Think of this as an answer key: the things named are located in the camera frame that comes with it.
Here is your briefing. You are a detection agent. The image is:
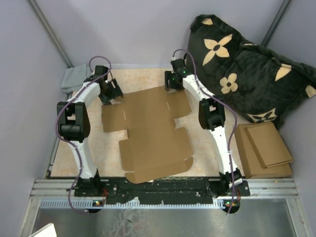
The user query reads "aluminium frame rail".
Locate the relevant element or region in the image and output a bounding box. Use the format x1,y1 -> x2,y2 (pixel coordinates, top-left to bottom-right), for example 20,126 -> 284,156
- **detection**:
19,177 -> 311,237

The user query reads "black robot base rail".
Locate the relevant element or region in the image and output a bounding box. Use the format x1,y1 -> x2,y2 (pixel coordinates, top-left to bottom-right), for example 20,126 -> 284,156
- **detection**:
74,175 -> 250,205

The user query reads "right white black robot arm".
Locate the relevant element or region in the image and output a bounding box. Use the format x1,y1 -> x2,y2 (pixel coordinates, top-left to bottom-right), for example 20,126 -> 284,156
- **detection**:
164,58 -> 243,197

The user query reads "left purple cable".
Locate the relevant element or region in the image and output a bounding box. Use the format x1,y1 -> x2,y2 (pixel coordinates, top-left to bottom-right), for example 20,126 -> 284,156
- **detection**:
56,55 -> 112,215

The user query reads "white paper corner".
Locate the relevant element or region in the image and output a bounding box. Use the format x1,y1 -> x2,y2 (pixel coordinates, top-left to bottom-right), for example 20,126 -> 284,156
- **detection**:
30,223 -> 57,237

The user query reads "large flat folded cardboard box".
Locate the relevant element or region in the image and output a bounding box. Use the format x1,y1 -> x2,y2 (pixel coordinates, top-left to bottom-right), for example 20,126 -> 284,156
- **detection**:
235,124 -> 292,179

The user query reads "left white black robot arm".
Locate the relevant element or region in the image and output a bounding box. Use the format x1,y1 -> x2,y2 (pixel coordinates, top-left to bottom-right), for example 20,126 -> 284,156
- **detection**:
56,65 -> 123,197

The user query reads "grey folded cloth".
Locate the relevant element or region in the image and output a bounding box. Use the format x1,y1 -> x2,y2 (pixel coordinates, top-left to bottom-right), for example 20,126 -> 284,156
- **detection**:
61,64 -> 91,93

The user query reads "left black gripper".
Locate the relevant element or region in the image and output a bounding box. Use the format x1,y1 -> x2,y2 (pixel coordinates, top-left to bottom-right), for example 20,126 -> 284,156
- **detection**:
98,79 -> 123,106

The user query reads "black plush flower-pattern bag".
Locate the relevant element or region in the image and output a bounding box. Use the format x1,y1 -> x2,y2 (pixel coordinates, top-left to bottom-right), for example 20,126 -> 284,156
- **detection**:
186,14 -> 316,128

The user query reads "brown cardboard box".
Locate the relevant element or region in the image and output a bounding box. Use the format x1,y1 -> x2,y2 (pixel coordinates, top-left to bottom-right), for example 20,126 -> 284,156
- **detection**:
101,86 -> 194,184

